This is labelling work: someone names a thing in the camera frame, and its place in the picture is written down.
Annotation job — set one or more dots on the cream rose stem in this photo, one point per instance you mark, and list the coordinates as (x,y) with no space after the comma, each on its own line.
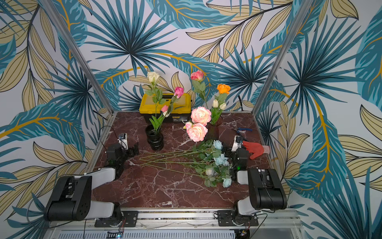
(154,91)

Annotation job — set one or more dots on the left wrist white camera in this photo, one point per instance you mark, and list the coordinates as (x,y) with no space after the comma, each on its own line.
(122,139)

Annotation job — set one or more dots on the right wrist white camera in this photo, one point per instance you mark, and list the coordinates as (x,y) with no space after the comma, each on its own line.
(237,143)

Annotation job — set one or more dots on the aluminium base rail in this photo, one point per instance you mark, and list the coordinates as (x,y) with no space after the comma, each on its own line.
(187,223)

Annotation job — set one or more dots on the dark red glass vase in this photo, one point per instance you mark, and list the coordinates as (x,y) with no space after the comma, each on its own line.
(213,130)

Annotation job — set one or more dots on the wrist white camera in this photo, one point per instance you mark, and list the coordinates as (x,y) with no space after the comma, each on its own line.
(122,139)
(237,143)

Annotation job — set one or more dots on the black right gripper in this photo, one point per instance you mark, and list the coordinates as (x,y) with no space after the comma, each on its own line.
(230,152)

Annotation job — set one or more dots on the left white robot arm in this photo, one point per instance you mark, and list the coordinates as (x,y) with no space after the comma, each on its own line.
(71,198)

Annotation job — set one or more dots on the light blue rose stem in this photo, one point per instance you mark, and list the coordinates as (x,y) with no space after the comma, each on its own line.
(203,150)

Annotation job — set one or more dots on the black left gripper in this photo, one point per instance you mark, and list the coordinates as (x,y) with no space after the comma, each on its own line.
(132,153)

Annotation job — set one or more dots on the pink white tulips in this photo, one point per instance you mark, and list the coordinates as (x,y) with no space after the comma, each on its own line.
(157,121)

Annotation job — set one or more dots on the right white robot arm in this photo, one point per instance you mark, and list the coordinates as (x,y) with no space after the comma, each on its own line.
(266,193)

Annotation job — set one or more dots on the pale blue white rose spray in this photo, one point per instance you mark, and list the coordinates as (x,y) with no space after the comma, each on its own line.
(199,160)

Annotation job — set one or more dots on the magenta rose bud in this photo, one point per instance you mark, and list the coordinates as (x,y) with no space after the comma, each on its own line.
(179,91)

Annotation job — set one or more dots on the red glove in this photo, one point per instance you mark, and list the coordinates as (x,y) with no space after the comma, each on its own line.
(256,149)

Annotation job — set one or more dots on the glossy black vase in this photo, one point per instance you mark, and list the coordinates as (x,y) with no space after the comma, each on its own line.
(155,139)

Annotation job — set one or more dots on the orange rose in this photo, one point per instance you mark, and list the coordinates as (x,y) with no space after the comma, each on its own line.
(219,104)

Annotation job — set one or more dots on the pink red rose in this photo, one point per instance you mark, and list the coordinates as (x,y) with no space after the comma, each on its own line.
(199,86)

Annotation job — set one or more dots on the pink peony spray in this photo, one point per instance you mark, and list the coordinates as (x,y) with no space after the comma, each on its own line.
(197,127)

